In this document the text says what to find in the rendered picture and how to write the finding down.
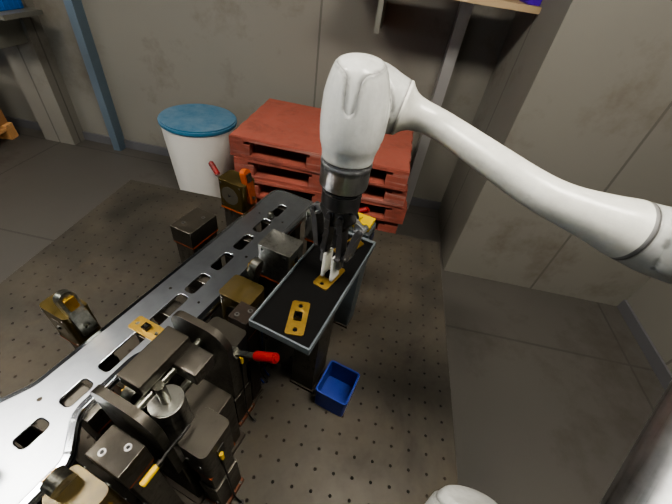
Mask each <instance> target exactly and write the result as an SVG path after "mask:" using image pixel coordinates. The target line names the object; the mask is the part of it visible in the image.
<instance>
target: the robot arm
mask: <svg viewBox="0 0 672 504"><path fill-rule="evenodd" d="M404 130H410V131H415V132H418V133H421V134H423V135H426V136H428V137H430V138H432V139H434V140H435V141H437V142H439V143H440V144H441V145H443V146H444V147H446V148H447V149H448V150H450V151H451V152H452V153H454V154H455V155H456V156H458V157H459V158H460V159H461V160H463V161H464V162H465V163H467V164H468V165H469V166H470V167H472V168H473V169H474V170H476V171H477V172H478V173H480V174H481V175H482V176H483V177H485V178H486V179H487V180H489V181H490V182H491V183H492V184H494V185H495V186H496V187H498V188H499V189H500V190H502V191H503V192H504V193H506V194H507V195H508V196H510V197H511V198H513V199H514V200H515V201H517V202H518V203H520V204H521V205H523V206H524V207H526V208H528V209H529V210H531V211H532V212H534V213H536V214H537V215H539V216H541V217H543V218H544V219H546V220H548V221H550V222H551V223H553V224H555V225H557V226H558V227H560V228H562V229H564V230H565V231H567V232H569V233H571V234H572V235H574V236H576V237H577V238H579V239H580V240H582V241H584V242H585V243H587V244H589V245H590V246H592V247H593V248H595V249H596V250H598V251H599V252H601V253H602V254H604V255H605V256H608V257H610V258H612V259H614V260H616V261H617V262H619V263H621V264H623V265H625V266H626V267H628V268H630V269H632V270H634V271H637V272H639V273H642V274H644V275H647V276H649V277H652V278H655V279H658V280H660V281H663V282H666V283H669V284H672V207H669V206H665V205H661V204H657V203H654V202H650V201H647V200H643V199H638V198H632V197H626V196H620V195H615V194H610V193H605V192H600V191H596V190H591V189H587V188H584V187H580V186H577V185H574V184H572V183H569V182H567V181H564V180H562V179H560V178H558V177H556V176H554V175H552V174H550V173H548V172H546V171H544V170H543V169H541V168H539V167H538V166H536V165H534V164H533V163H531V162H529V161H528V160H526V159H524V158H523V157H521V156H520V155H518V154H516V153H515V152H513V151H512V150H510V149H508V148H507V147H505V146H504V145H502V144H500V143H499V142H497V141H496V140H494V139H492V138H491V137H489V136H488V135H486V134H484V133H483V132H481V131H480V130H478V129H476V128H475V127H473V126H472V125H470V124H468V123H467V122H465V121H464V120H462V119H460V118H459V117H457V116H455V115H454V114H452V113H450V112H449V111H447V110H445V109H443V108H441V107H440V106H438V105H436V104H434V103H432V102H430V101H429V100H427V99H425V98H424V97H423V96H422V95H421V94H420V93H419V92H418V90H417V88H416V85H415V81H413V80H411V79H410V78H408V77H407V76H405V75H404V74H403V73H401V72H400V71H399V70H397V69H396V68H395V67H393V66H392V65H390V64H388V63H386V62H384V61H383V60H382V59H380V58H378V57H376V56H374V55H370V54H366V53H347V54H343V55H341V56H339V57H338V58H337V59H336V60H335V62H334V64H333V66H332V68H331V71H330V73H329V76H328V78H327V82H326V85H325V88H324V93H323V99H322V106H321V115H320V142H321V147H322V155H321V167H320V177H319V181H320V184H321V186H322V195H321V202H319V201H316V202H315V203H313V204H312V205H310V206H309V210H310V213H311V216H312V227H313V241H314V245H315V246H318V247H319V248H320V251H321V254H320V261H322V267H321V274H320V275H321V276H324V275H325V273H326V272H327V271H328V270H330V276H329V281H333V280H334V279H335V278H336V277H337V276H338V275H339V270H340V269H341V268H342V267H343V264H344V262H348V261H349V260H350V259H351V258H352V257H353V256H354V253H355V251H356V249H357V247H358V245H359V242H360V240H361V238H362V236H363V234H364V233H365V232H367V231H368V230H369V227H368V226H367V225H364V226H363V225H362V223H361V222H360V221H359V214H358V210H359V207H360V203H361V198H362V193H364V192H365V191H366V189H367V187H368V183H369V178H370V173H371V169H372V166H373V160H374V157H375V155H376V153H377V151H378V149H379V147H380V144H381V143H382V141H383V138H384V135H385V134H390V135H394V134H396V133H397V132H400V131H404ZM323 215H324V217H323ZM324 218H325V221H324ZM353 225H354V231H353V233H354V235H353V236H352V238H351V240H350V242H349V245H348V247H347V240H348V231H349V229H350V227H351V226H353ZM335 228H336V234H337V241H336V254H335V256H334V257H333V258H332V255H333V248H332V247H331V246H332V245H333V244H332V239H333V235H334V230H335ZM331 244H332V245H331ZM329 247H330V248H329ZM330 267H331V268H330ZM425 504H497V503H496V502H495V501H494V500H493V499H491V498H490V497H489V496H487V495H485V494H483V493H481V492H479V491H477V490H475V489H472V488H469V487H465V486H461V485H447V486H444V487H443V488H441V489H440V490H437V491H435V492H434V493H433V494H432V495H431V496H430V497H429V499H428V500H427V501H426V503H425ZM600 504H672V380H671V382H670V384H669V385H668V387H667V389H666V391H665V392H664V394H663V396H662V397H661V399H660V401H659V403H658V404H657V406H656V408H655V409H654V411H653V413H652V415H651V416H650V418H649V420H648V421H647V423H646V425H645V427H644V428H643V430H642V432H641V434H640V435H639V437H638V439H637V440H636V442H635V444H634V446H633V447H632V449H631V451H630V452H629V454H628V456H627V458H626V459H625V461H624V463H623V464H622V466H621V468H620V470H619V471H618V473H617V475H616V476H615V478H614V480H613V482H612V483H611V485H610V487H609V488H608V490H607V492H606V494H605V495H604V497H603V499H602V500H601V502H600Z"/></svg>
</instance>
